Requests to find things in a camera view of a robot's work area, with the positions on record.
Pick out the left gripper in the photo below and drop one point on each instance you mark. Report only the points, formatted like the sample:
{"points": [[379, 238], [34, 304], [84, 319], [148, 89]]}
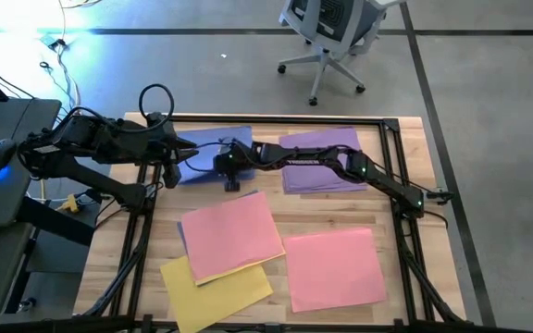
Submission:
{"points": [[162, 143]]}

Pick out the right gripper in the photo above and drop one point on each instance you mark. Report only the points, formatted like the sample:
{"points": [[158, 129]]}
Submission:
{"points": [[234, 159]]}

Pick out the purple paper sheet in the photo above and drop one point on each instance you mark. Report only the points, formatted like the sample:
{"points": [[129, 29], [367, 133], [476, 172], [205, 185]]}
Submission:
{"points": [[322, 182]]}

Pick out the yellow paper sheet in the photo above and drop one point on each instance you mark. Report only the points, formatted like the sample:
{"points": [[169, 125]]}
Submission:
{"points": [[220, 305], [248, 268]]}

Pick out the pink paper sheet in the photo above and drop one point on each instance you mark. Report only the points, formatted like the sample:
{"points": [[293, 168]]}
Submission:
{"points": [[231, 236], [336, 270]]}

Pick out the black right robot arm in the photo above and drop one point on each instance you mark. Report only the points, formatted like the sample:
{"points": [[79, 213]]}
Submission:
{"points": [[303, 159]]}

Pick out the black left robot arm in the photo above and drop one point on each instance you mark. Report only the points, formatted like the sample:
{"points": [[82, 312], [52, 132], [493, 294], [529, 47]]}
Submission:
{"points": [[95, 179]]}

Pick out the yellow clamp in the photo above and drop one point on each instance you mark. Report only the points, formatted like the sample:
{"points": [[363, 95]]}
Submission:
{"points": [[68, 204]]}

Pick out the grey office chair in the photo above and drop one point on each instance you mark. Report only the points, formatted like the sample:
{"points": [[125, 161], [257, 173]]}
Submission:
{"points": [[324, 52]]}

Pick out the grey power adapter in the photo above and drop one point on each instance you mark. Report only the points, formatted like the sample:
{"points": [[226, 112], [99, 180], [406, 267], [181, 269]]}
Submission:
{"points": [[53, 44]]}

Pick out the black caster wheel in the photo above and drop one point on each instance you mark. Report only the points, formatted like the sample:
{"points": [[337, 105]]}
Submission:
{"points": [[27, 305]]}

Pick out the black aluminium table frame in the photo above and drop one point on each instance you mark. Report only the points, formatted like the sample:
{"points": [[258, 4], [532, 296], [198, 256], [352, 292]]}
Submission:
{"points": [[294, 119]]}

